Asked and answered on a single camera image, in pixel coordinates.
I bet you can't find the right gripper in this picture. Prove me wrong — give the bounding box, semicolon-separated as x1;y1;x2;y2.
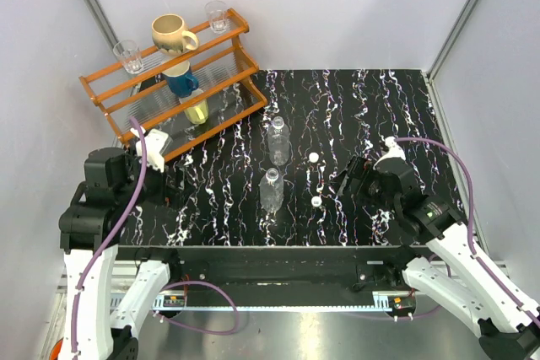
327;154;401;214

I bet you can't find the blue ceramic mug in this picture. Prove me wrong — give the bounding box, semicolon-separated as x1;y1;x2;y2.
162;61;199;98

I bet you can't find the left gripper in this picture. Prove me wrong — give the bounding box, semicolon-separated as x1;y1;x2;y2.
117;144;196;208

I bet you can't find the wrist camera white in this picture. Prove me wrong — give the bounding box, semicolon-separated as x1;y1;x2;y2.
374;137;406;167
144;128;172;173

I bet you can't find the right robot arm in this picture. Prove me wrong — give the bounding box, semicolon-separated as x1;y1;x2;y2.
334;157;539;359

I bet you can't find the orange cup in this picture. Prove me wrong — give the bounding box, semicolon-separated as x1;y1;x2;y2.
49;340;62;360

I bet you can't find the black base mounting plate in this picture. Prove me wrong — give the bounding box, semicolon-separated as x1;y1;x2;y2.
117;246;408;306

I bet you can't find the clear drinking glass right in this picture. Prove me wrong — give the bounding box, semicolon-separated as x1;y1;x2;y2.
205;0;229;35

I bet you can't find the clear plastic bottle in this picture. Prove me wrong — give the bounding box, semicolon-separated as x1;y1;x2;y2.
259;168;284;213
267;116;290;166

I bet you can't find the beige ceramic mug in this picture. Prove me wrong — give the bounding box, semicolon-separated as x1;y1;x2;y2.
152;14;199;56

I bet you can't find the white bottle cap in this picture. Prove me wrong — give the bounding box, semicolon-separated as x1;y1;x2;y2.
309;153;319;163
311;196;322;207

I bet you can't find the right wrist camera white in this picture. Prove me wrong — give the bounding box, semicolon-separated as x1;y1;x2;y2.
374;137;406;167

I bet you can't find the orange wooden shelf rack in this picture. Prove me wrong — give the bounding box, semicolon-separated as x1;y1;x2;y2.
80;8;267;161

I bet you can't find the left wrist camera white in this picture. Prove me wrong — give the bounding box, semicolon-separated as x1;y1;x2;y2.
144;128;172;173

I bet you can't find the clear drinking glass left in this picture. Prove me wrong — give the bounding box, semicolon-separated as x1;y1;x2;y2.
112;40;144;75

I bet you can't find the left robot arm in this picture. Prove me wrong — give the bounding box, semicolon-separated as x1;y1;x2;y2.
58;147;183;359

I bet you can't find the clear drinking glass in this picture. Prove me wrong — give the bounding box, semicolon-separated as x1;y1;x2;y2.
205;0;229;35
112;40;144;75

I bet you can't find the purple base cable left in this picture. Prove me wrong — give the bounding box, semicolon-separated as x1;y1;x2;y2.
154;280;240;336

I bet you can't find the yellow ceramic mug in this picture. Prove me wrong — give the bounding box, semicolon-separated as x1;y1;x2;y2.
179;89;209;125

